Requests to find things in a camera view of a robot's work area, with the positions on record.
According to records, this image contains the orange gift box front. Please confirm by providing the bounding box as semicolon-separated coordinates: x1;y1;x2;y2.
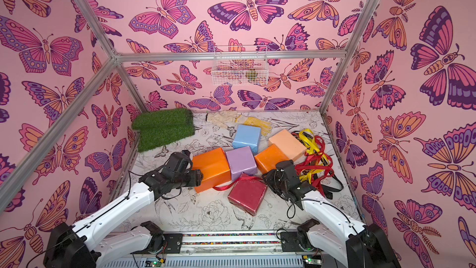
254;144;289;174

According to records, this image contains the peach gift box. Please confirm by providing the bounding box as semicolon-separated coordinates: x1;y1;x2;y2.
268;130;306;161

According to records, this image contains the dark red gift box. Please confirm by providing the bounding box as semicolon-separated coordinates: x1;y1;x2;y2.
228;174;268;216

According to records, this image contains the large orange gift box back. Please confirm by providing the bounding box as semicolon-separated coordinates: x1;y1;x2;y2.
192;148;231;193

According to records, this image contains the purple gift box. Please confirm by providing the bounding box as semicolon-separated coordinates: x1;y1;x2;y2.
225;146;258;182

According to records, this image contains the yellow ribbon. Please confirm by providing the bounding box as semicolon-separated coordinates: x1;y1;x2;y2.
295;163;333;186
291;129;329;167

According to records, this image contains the black printed ribbon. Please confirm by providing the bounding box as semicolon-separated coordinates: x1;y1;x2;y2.
291;131;345;200

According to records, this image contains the light blue gift box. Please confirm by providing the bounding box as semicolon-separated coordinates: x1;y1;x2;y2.
232;125;261;155

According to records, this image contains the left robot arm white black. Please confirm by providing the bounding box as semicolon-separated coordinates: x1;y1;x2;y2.
43;150;203;268

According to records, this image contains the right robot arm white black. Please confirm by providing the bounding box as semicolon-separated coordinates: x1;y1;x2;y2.
263;161;400;268

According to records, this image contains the green artificial grass mat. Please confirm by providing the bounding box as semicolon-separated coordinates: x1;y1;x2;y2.
132;108;195;152

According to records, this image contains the white work glove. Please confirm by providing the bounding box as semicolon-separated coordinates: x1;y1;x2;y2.
206;110;240;129

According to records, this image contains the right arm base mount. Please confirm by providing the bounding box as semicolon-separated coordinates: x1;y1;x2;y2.
276;219;321;253

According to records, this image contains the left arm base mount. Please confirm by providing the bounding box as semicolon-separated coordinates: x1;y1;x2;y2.
140;221;183;254

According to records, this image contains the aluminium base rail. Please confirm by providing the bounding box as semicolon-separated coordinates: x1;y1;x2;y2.
102;231;345;268

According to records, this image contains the white wire basket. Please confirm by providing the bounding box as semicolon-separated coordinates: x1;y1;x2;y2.
209;45;269;87

